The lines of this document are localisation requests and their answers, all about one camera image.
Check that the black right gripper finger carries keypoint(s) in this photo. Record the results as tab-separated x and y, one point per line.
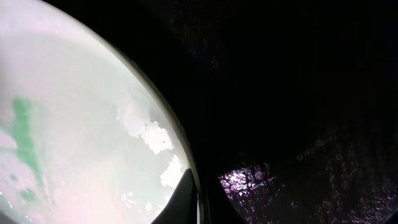
182	206

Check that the mint plate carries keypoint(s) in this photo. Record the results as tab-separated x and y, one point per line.
85	137

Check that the black round tray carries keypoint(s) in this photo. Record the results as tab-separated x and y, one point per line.
290	107

